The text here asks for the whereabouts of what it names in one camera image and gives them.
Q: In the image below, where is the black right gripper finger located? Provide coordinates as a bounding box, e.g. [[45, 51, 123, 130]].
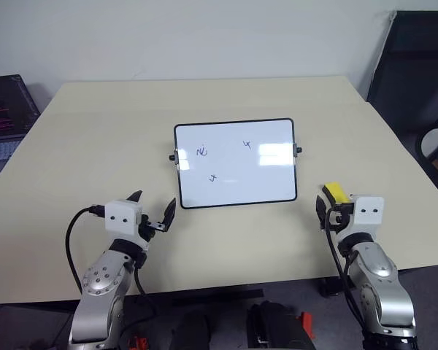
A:
[[315, 194, 329, 225]]

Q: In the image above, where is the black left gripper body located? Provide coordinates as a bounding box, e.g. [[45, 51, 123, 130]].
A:
[[137, 214, 161, 244]]

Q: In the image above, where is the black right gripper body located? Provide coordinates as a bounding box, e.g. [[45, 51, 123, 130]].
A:
[[319, 202, 353, 235]]

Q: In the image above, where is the yellow eraser with black felt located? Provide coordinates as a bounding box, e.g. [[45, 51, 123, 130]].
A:
[[322, 182, 350, 204]]

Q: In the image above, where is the black table leg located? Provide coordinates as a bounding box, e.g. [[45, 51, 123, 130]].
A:
[[318, 278, 346, 298]]

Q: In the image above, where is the black table crossbar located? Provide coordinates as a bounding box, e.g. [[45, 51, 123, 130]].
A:
[[171, 287, 266, 308]]

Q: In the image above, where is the small red part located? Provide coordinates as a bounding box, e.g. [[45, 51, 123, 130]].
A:
[[127, 334, 151, 348]]

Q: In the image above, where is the dark rounded shape with red part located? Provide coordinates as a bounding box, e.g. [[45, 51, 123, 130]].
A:
[[245, 300, 317, 350]]

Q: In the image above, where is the open laptop with dark screen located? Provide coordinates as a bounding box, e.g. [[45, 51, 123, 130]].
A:
[[0, 74, 42, 187]]

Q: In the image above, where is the black office chair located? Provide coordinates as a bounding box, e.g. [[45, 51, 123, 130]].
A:
[[366, 9, 438, 206]]

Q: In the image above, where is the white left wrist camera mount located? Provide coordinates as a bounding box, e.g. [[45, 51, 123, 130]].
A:
[[104, 198, 144, 238]]

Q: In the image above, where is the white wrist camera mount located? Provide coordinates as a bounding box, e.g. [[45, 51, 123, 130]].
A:
[[104, 198, 144, 238], [350, 194, 385, 235]]

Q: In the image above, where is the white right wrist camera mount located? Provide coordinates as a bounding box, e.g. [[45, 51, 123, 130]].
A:
[[350, 194, 385, 235]]

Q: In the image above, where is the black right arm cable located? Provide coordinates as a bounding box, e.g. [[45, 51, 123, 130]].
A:
[[323, 214, 368, 331]]

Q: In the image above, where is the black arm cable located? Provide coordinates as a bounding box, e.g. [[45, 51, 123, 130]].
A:
[[323, 214, 368, 331], [65, 205, 107, 293]]

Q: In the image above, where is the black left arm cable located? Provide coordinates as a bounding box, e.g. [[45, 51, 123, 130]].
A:
[[65, 205, 107, 293]]

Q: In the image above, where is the white board with black frame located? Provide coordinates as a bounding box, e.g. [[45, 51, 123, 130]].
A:
[[169, 117, 303, 210]]

